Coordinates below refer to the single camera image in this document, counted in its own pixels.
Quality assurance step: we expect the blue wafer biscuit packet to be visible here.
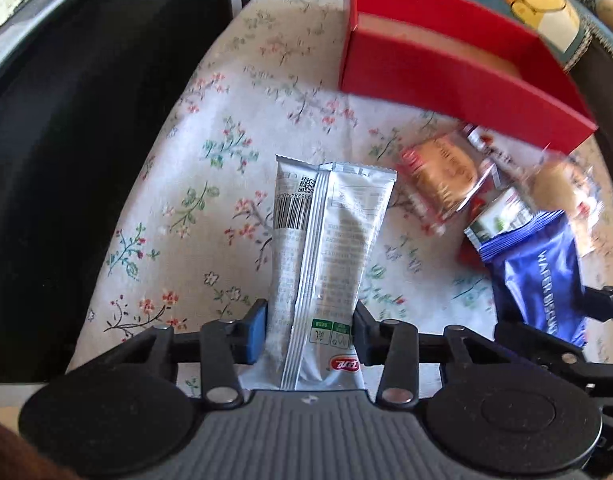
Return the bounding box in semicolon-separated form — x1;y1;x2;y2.
479;210;585;348

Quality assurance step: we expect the steamed egg cake packet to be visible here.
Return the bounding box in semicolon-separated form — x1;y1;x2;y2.
528;152;605;256

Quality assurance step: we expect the silver snack bar wrapper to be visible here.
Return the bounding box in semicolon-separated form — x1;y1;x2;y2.
241;156;397;390

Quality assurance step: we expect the small white green snack packet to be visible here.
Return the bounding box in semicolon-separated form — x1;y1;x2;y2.
464;186;537;250

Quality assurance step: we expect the white red snack packet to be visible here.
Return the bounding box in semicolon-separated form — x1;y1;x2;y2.
462;124;543;186

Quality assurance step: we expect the round meat floss cake packet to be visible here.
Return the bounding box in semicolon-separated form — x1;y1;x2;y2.
395;130;494;235

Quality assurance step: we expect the floral seat cushion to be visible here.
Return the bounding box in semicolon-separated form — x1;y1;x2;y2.
68;0;613;370

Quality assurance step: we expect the red cardboard box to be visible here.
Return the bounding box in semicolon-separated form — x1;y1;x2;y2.
339;0;597;153

